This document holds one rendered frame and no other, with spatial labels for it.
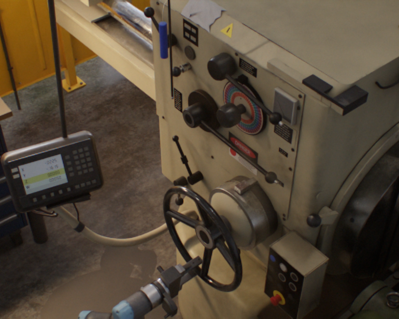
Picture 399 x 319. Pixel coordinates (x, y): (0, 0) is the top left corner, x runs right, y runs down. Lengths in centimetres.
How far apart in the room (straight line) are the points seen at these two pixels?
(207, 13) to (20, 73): 280
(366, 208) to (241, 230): 39
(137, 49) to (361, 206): 142
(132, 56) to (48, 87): 197
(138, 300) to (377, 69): 100
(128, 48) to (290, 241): 138
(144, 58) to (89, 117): 168
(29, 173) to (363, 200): 117
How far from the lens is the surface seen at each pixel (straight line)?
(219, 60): 185
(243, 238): 207
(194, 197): 192
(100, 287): 356
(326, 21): 192
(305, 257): 197
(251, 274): 283
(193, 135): 224
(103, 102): 468
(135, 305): 208
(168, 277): 210
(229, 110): 186
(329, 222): 196
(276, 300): 210
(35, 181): 243
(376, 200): 198
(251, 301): 276
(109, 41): 311
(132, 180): 407
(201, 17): 197
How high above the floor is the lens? 287
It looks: 43 degrees down
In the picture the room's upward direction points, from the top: straight up
